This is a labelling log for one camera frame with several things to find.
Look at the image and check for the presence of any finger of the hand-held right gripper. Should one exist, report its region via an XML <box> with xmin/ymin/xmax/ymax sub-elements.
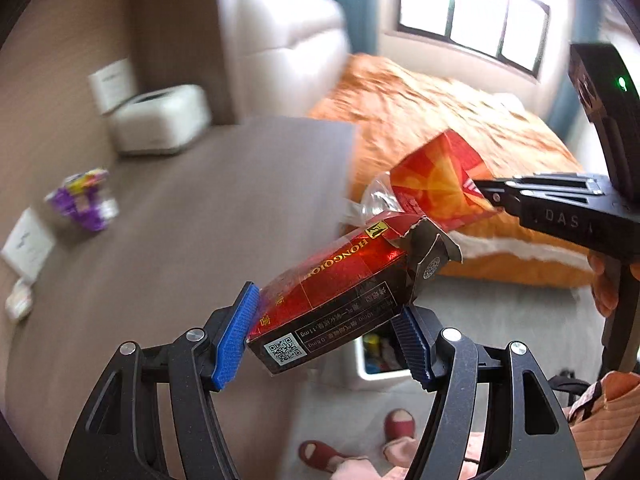
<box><xmin>505</xmin><ymin>172</ymin><xmax>608</xmax><ymax>195</ymax></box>
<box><xmin>472</xmin><ymin>180</ymin><xmax>551</xmax><ymax>216</ymax></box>

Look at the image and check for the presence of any bed with orange blanket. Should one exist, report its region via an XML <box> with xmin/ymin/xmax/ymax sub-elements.
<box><xmin>305</xmin><ymin>54</ymin><xmax>601</xmax><ymax>288</ymax></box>

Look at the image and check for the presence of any purple snack bag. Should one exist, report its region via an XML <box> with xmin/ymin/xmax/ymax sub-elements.
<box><xmin>45</xmin><ymin>167</ymin><xmax>120</xmax><ymax>233</ymax></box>

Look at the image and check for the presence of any colourful candy wrapper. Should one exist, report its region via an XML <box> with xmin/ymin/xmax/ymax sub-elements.
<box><xmin>67</xmin><ymin>169</ymin><xmax>108</xmax><ymax>196</ymax></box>

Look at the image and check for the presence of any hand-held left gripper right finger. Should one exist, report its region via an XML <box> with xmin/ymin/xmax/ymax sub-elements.
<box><xmin>392</xmin><ymin>306</ymin><xmax>586</xmax><ymax>480</ymax></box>

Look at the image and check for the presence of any large white wall socket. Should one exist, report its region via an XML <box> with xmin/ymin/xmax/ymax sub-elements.
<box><xmin>1</xmin><ymin>208</ymin><xmax>56</xmax><ymax>283</ymax></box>

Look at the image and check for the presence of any red slipper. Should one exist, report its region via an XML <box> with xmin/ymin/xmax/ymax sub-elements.
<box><xmin>383</xmin><ymin>408</ymin><xmax>417</xmax><ymax>443</ymax></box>
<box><xmin>298</xmin><ymin>440</ymin><xmax>351</xmax><ymax>473</ymax></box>

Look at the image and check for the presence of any person's right hand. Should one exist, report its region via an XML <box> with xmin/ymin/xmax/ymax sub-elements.
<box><xmin>587</xmin><ymin>252</ymin><xmax>620</xmax><ymax>318</ymax></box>

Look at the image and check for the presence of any crumpled white paper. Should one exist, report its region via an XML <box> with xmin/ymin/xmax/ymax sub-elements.
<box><xmin>5</xmin><ymin>277</ymin><xmax>33</xmax><ymax>321</ymax></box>

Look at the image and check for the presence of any teal curtain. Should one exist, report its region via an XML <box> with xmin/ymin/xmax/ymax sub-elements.
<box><xmin>547</xmin><ymin>0</ymin><xmax>601</xmax><ymax>151</ymax></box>
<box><xmin>325</xmin><ymin>0</ymin><xmax>386</xmax><ymax>56</ymax></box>

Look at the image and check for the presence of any white padded headboard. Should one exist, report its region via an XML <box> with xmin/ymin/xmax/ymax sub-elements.
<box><xmin>220</xmin><ymin>0</ymin><xmax>351</xmax><ymax>126</ymax></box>

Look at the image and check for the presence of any dark framed window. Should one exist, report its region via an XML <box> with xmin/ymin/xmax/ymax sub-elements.
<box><xmin>397</xmin><ymin>0</ymin><xmax>553</xmax><ymax>81</ymax></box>

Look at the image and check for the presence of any clear plastic wrapper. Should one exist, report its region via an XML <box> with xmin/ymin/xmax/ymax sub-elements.
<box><xmin>342</xmin><ymin>171</ymin><xmax>406</xmax><ymax>226</ymax></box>

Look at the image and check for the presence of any white tissue box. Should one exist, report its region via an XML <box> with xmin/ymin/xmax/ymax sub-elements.
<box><xmin>109</xmin><ymin>84</ymin><xmax>212</xmax><ymax>157</ymax></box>

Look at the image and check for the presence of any orange red snack bag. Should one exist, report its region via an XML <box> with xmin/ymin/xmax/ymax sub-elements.
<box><xmin>390</xmin><ymin>129</ymin><xmax>503</xmax><ymax>233</ymax></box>

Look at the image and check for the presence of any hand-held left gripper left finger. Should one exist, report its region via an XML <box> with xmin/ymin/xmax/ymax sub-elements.
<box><xmin>57</xmin><ymin>282</ymin><xmax>261</xmax><ymax>480</ymax></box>

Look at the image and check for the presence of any red cigarette box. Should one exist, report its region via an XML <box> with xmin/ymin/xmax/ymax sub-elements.
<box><xmin>245</xmin><ymin>212</ymin><xmax>463</xmax><ymax>376</ymax></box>

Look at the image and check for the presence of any white trash bin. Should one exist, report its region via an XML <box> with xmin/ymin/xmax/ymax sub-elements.
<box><xmin>345</xmin><ymin>330</ymin><xmax>416</xmax><ymax>393</ymax></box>

